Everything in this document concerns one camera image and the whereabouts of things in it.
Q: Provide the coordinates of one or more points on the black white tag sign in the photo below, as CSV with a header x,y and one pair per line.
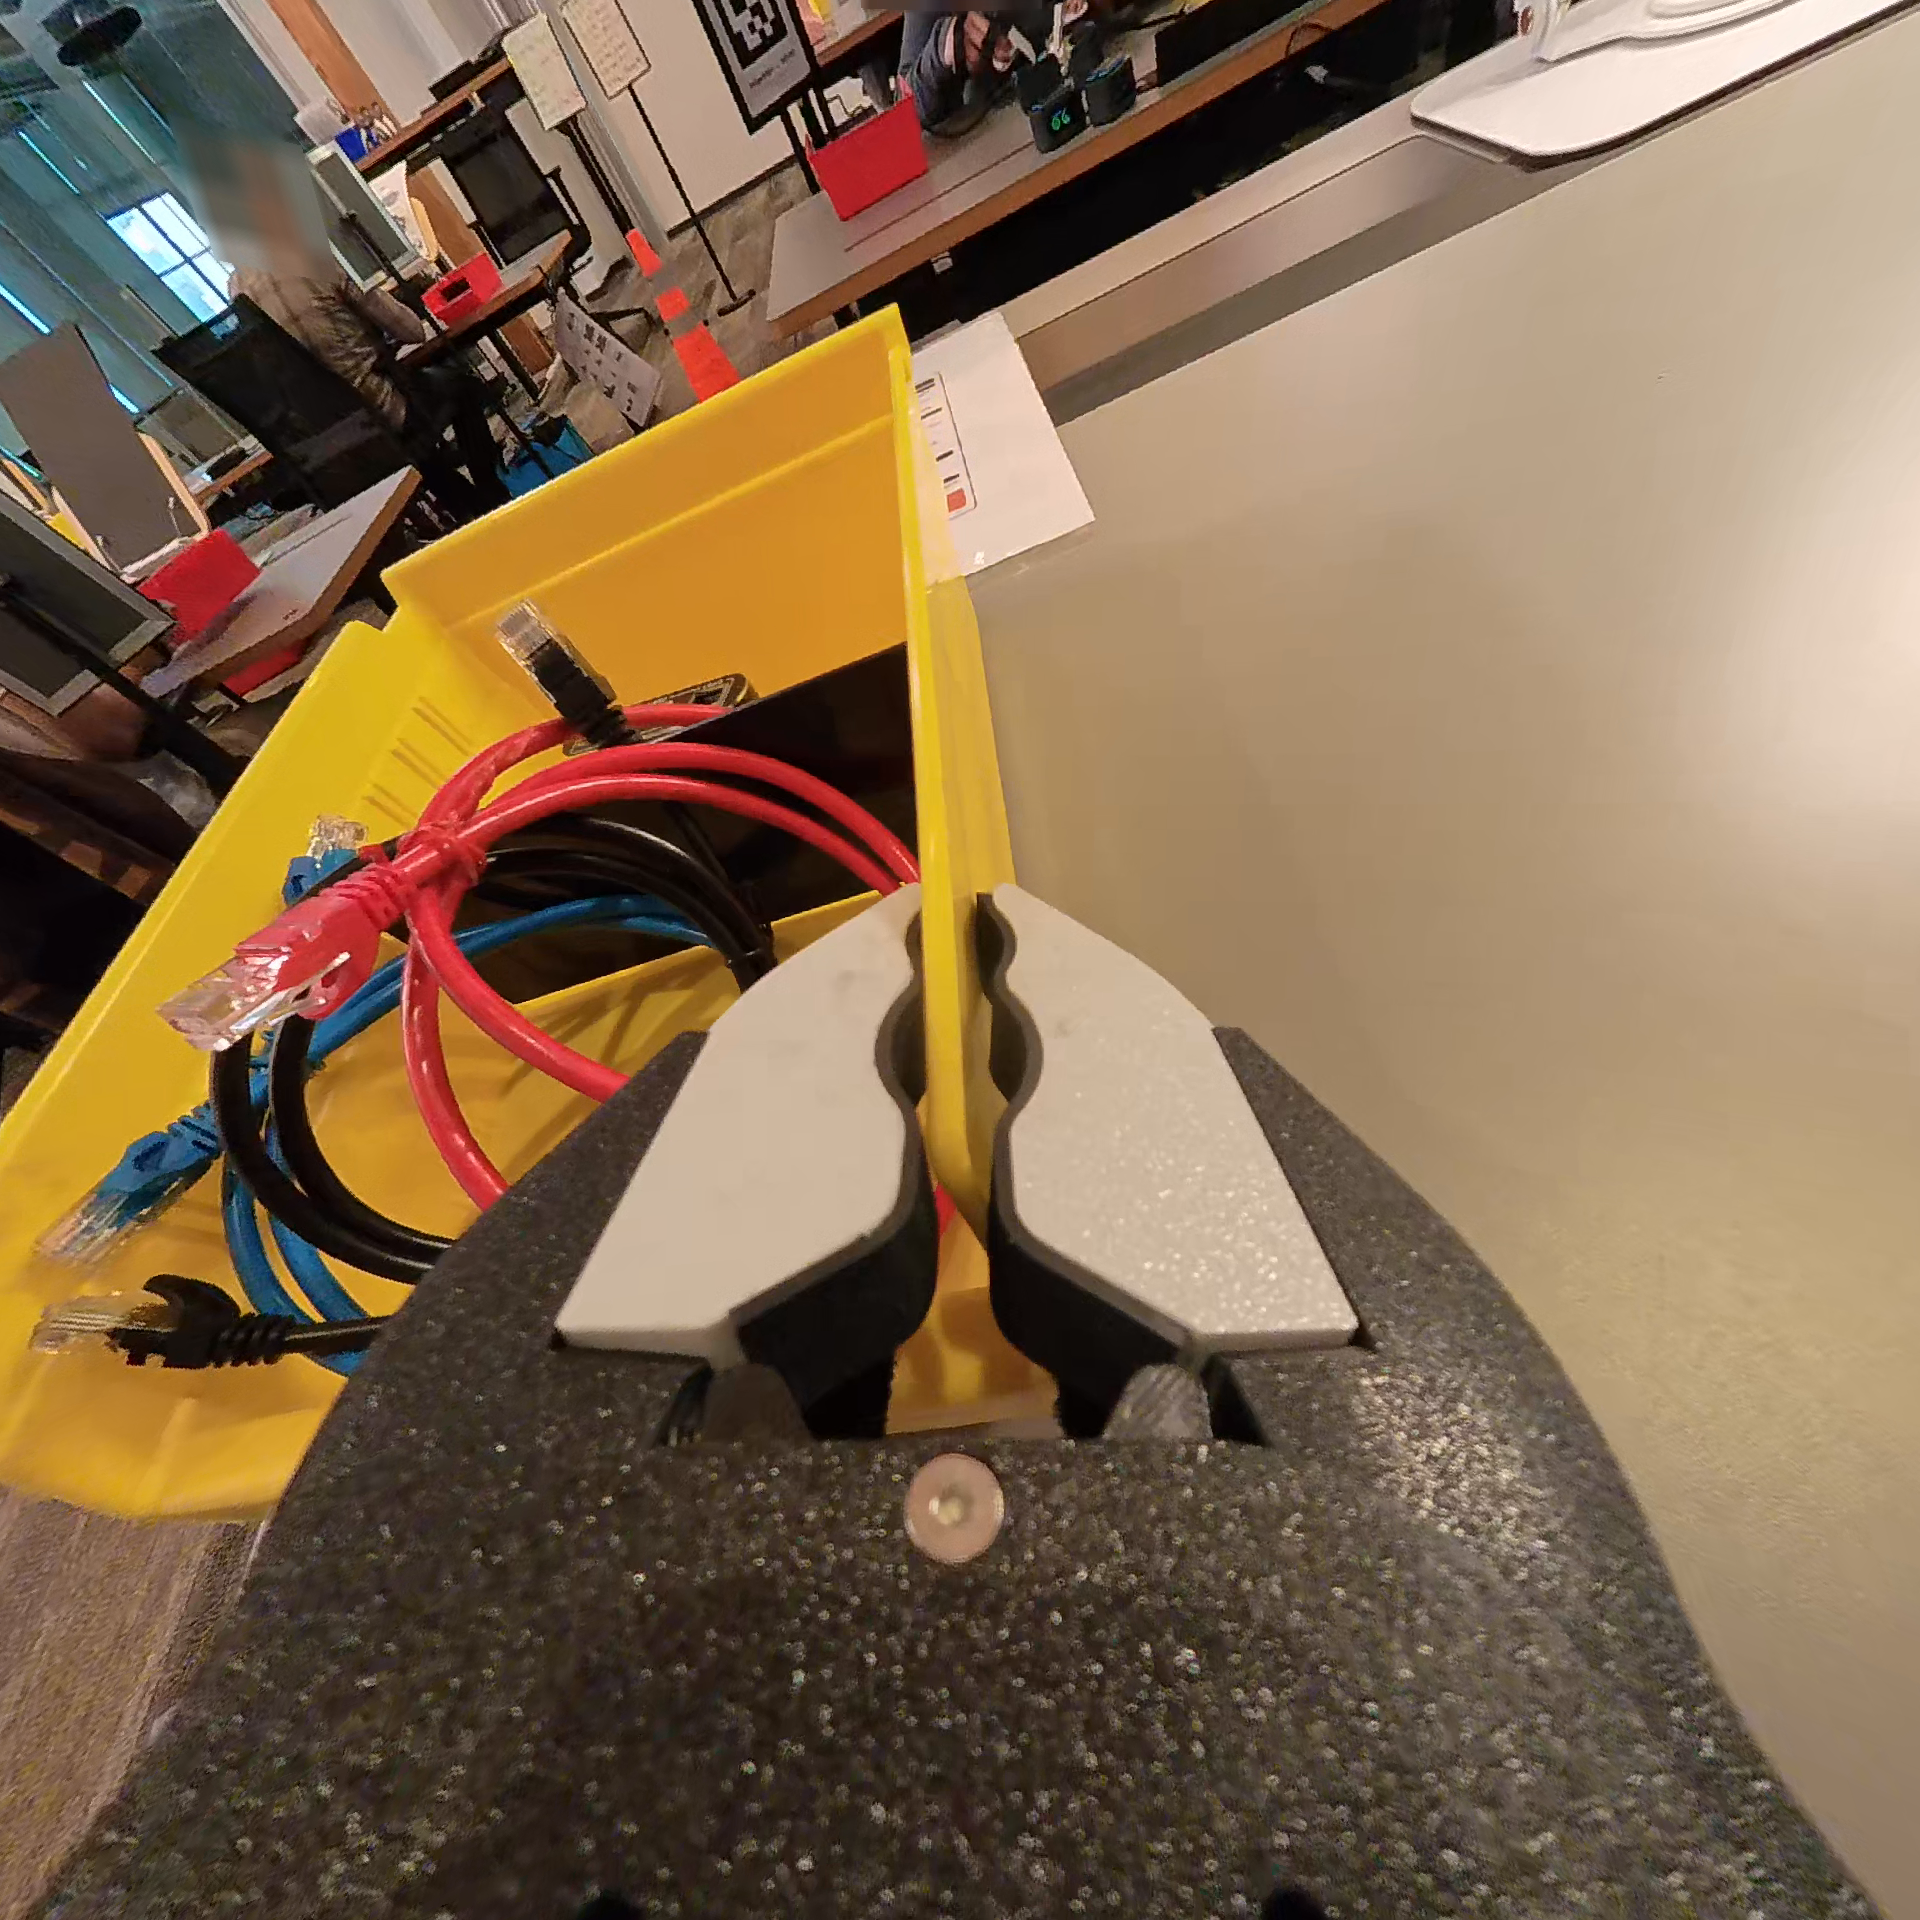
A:
x,y
757,53

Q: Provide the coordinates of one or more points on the yellow plastic bin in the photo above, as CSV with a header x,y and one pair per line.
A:
x,y
722,569

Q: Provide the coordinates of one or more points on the red plastic bin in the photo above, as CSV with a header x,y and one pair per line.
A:
x,y
463,288
202,578
870,164

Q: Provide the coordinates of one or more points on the black device green display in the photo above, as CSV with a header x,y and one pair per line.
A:
x,y
1060,113

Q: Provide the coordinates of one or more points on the white sign board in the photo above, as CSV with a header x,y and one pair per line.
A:
x,y
542,67

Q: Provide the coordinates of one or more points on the long wooden desk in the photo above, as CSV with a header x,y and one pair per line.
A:
x,y
902,255

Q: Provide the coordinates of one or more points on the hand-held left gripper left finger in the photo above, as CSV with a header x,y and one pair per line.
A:
x,y
751,1170

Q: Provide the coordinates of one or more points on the black office chair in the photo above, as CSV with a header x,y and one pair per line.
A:
x,y
255,388

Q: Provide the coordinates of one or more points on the orange traffic cone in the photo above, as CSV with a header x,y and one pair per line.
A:
x,y
645,251
675,301
704,360

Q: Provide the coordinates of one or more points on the grey desk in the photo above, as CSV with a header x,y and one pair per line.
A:
x,y
331,555

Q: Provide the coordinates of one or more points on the printed white poster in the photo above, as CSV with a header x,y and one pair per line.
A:
x,y
610,360

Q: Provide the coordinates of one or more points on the grey monitor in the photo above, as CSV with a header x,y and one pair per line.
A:
x,y
77,434
61,629

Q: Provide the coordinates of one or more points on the black ethernet port hub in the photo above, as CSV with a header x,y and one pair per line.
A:
x,y
840,749

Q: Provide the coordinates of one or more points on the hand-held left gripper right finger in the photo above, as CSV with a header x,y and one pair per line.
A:
x,y
1172,1185

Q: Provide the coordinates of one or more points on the printed paper sheet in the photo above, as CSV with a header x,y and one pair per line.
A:
x,y
1020,450

